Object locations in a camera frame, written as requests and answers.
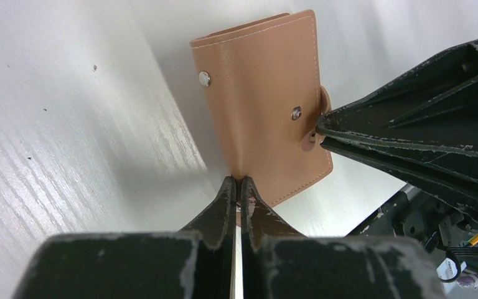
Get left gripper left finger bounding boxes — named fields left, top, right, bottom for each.
left=13, top=177, right=237, bottom=298

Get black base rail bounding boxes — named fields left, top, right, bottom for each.
left=348, top=184, right=444, bottom=245

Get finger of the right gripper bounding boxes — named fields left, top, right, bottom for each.
left=321, top=137, right=478, bottom=224
left=317, top=39, right=478, bottom=157

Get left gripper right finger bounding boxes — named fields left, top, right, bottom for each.
left=240, top=177, right=446, bottom=298

